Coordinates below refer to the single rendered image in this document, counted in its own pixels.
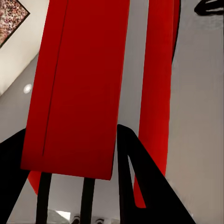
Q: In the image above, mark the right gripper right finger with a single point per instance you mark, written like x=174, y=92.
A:
x=162, y=204

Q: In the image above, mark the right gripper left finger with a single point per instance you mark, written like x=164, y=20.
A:
x=12, y=178

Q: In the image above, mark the radio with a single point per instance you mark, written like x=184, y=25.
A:
x=101, y=63

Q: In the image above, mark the picture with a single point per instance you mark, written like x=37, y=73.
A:
x=12, y=15

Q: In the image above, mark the downlight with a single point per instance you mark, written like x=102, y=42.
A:
x=28, y=88

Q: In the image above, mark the room light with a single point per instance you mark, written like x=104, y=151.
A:
x=64, y=214

